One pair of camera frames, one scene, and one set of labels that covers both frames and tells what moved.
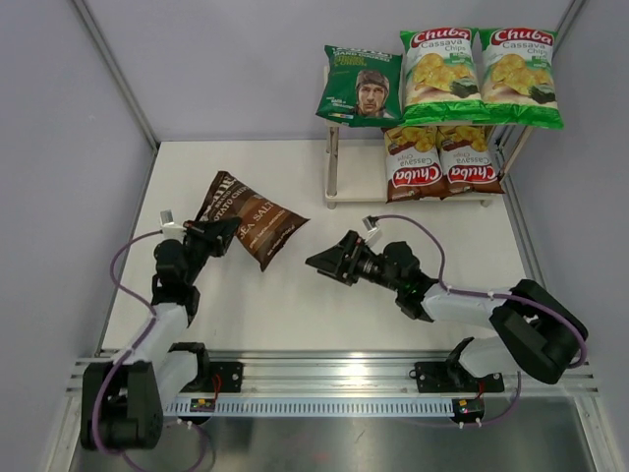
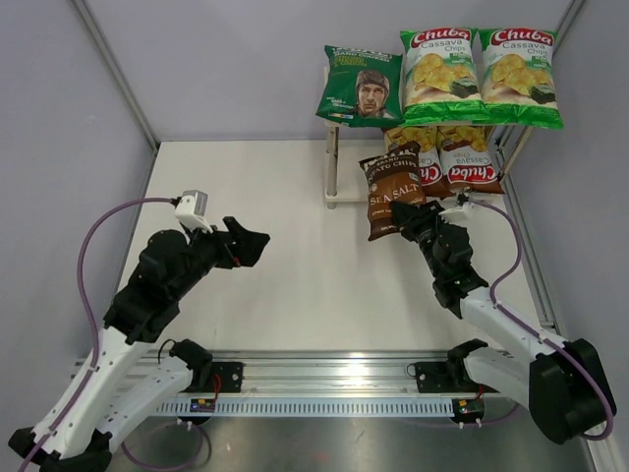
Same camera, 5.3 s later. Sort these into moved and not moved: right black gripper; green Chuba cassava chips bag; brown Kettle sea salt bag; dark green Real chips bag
Moved: right black gripper; brown Kettle sea salt bag
Not moved: dark green Real chips bag; green Chuba cassava chips bag
